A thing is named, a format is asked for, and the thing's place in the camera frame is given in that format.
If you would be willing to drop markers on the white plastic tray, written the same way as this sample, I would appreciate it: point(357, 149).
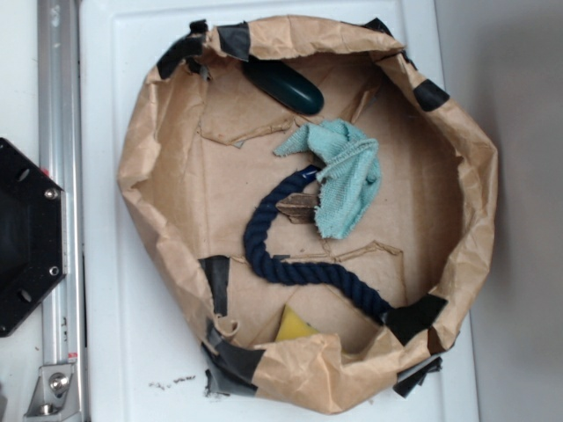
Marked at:
point(144, 362)

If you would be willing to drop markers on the brown wooden piece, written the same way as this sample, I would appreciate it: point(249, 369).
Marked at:
point(299, 208)

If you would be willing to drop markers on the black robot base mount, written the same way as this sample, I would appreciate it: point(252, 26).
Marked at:
point(31, 237)

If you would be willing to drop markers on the metal corner bracket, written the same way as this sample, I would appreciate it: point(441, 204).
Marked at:
point(55, 396)

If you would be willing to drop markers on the light blue terry cloth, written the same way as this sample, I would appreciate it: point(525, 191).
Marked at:
point(350, 179)

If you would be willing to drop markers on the aluminium extrusion rail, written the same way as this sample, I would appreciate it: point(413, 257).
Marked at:
point(64, 332)

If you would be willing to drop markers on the yellow sponge piece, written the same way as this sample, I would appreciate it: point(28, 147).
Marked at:
point(293, 326)

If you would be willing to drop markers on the dark green oblong case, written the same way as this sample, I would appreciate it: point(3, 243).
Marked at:
point(286, 85)

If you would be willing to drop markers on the brown paper taped bin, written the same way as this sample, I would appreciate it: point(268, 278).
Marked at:
point(199, 156)

